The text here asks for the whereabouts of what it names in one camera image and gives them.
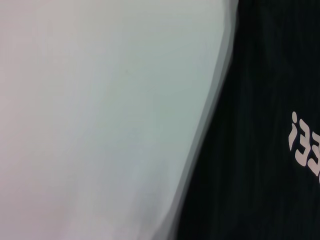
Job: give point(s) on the black t-shirt with FREE print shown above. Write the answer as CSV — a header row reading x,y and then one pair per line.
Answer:
x,y
250,125

